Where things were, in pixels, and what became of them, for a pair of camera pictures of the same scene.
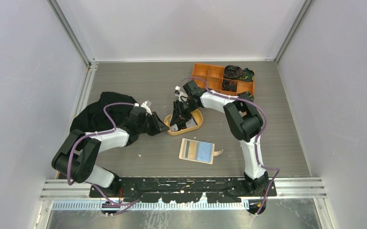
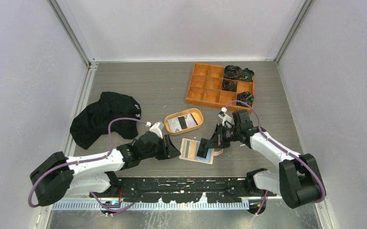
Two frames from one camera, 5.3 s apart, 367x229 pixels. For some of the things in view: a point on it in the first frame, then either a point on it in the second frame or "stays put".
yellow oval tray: (197, 116) stays put
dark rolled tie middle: (229, 85) stays put
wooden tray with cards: (198, 151) stays put
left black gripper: (158, 125) → (169, 150)
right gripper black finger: (181, 114) → (216, 140)
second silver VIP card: (190, 123) stays put
